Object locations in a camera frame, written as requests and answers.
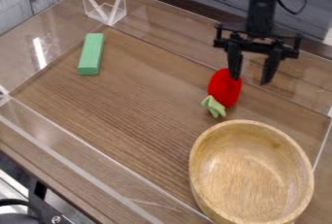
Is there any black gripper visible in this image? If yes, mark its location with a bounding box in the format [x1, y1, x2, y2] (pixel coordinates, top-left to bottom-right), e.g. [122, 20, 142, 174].
[214, 23, 302, 84]

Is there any red plush strawberry toy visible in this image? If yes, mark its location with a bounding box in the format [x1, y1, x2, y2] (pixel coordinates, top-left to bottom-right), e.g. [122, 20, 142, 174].
[201, 68, 242, 118]

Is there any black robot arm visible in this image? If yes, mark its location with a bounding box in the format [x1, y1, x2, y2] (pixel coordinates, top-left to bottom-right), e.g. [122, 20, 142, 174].
[214, 0, 308, 84]

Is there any clear acrylic tray barrier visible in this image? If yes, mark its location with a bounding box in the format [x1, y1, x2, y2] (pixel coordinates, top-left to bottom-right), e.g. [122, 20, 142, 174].
[0, 0, 332, 224]

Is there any clear acrylic corner stand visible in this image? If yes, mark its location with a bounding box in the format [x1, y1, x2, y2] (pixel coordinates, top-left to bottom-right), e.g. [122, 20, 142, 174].
[82, 0, 127, 26]

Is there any green rectangular block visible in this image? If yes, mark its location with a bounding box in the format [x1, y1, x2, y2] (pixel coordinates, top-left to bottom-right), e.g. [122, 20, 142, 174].
[78, 33, 104, 76]

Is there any wooden bowl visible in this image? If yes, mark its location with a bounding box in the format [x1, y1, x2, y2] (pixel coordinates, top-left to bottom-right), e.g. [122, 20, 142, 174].
[187, 119, 313, 224]

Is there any black table leg bracket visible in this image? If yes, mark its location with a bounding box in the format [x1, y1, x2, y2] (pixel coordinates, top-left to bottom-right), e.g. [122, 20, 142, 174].
[28, 180, 73, 224]

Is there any black cable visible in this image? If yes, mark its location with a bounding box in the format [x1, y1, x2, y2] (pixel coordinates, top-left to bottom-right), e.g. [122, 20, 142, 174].
[0, 198, 36, 224]

